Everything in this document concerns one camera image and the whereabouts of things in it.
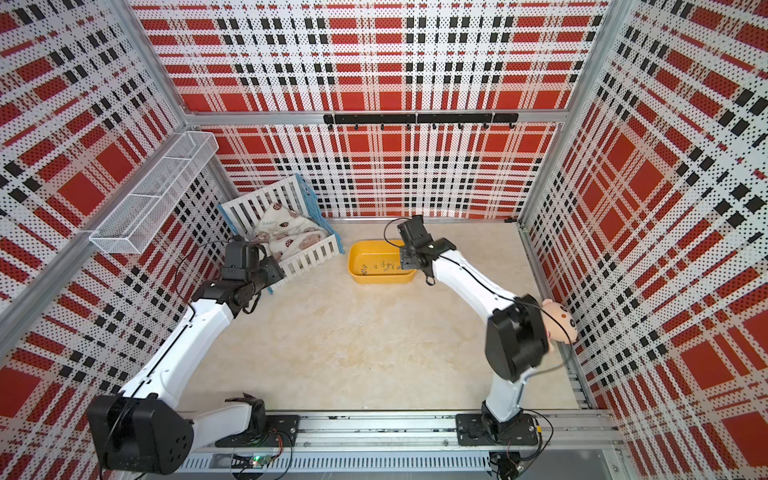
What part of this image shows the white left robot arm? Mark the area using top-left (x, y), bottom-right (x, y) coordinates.
top-left (86, 236), bottom-right (284, 475)

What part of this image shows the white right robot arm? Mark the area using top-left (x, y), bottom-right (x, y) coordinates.
top-left (397, 215), bottom-right (550, 427)

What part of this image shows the yellow plastic storage box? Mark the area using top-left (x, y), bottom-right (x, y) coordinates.
top-left (348, 239), bottom-right (417, 285)

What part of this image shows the white patterned blanket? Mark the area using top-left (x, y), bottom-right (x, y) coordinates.
top-left (254, 203), bottom-right (329, 261)

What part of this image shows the pink plush pig toy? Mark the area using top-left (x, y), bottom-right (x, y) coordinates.
top-left (541, 299), bottom-right (578, 345)

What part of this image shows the green circuit board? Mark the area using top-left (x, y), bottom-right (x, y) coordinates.
top-left (231, 454), bottom-right (273, 470)

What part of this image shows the black wall hook rail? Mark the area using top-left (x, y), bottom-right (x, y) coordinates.
top-left (323, 112), bottom-right (520, 129)

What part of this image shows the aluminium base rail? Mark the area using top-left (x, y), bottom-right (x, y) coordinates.
top-left (174, 410), bottom-right (635, 479)

